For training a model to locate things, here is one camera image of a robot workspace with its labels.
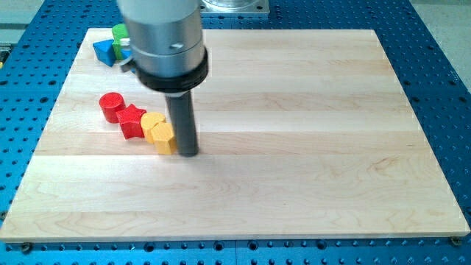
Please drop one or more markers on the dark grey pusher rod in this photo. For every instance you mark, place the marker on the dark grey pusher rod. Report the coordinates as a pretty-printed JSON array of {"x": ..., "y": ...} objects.
[{"x": 181, "y": 111}]

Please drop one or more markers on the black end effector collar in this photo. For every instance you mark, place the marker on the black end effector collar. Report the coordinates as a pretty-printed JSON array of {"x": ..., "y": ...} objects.
[{"x": 177, "y": 84}]

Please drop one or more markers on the blue block behind arm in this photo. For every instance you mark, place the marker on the blue block behind arm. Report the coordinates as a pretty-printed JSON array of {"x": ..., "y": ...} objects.
[{"x": 127, "y": 55}]

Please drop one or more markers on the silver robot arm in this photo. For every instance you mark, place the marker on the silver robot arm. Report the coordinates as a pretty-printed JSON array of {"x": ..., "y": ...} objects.
[{"x": 168, "y": 55}]

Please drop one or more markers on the yellow heart block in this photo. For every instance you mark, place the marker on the yellow heart block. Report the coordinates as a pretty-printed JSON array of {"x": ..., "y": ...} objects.
[{"x": 148, "y": 121}]

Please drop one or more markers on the yellow hexagon block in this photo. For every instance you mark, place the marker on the yellow hexagon block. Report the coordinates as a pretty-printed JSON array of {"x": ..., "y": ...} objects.
[{"x": 164, "y": 139}]

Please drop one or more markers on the red star block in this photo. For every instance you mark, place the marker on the red star block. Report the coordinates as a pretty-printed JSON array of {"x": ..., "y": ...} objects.
[{"x": 130, "y": 121}]

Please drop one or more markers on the red cylinder block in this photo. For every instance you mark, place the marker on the red cylinder block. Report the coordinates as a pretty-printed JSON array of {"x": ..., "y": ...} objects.
[{"x": 111, "y": 103}]

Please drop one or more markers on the blue triangle block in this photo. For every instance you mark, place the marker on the blue triangle block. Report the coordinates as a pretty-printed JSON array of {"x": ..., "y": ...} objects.
[{"x": 104, "y": 52}]

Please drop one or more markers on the green block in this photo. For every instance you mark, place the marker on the green block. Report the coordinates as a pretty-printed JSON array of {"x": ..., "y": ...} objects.
[{"x": 119, "y": 31}]

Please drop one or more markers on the light wooden board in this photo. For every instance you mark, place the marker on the light wooden board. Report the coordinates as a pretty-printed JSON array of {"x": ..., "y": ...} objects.
[{"x": 302, "y": 134}]

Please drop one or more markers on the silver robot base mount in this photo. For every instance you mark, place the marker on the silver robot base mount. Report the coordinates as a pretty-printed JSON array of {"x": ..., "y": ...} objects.
[{"x": 234, "y": 7}]

